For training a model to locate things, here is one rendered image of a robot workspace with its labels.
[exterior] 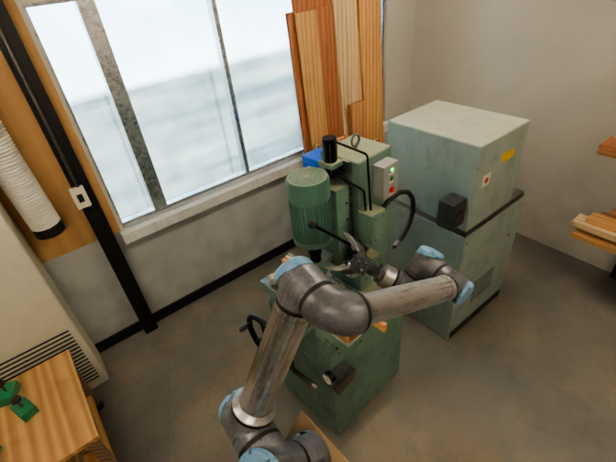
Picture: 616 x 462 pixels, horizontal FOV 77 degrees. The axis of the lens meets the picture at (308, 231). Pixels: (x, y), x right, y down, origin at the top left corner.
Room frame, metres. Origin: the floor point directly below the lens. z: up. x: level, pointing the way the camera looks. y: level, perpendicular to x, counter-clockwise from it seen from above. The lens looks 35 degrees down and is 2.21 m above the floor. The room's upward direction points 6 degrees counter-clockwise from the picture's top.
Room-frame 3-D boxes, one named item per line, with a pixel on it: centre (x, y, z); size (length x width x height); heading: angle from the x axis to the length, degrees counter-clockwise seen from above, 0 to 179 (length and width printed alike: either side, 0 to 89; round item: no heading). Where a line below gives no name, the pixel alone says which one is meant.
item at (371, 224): (1.39, -0.28, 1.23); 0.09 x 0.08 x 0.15; 129
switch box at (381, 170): (1.46, -0.36, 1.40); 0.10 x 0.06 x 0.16; 129
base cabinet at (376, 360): (1.45, -0.11, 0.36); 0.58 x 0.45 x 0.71; 129
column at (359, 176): (1.56, -0.24, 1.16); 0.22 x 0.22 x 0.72; 39
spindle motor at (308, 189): (1.37, -0.02, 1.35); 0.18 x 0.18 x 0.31
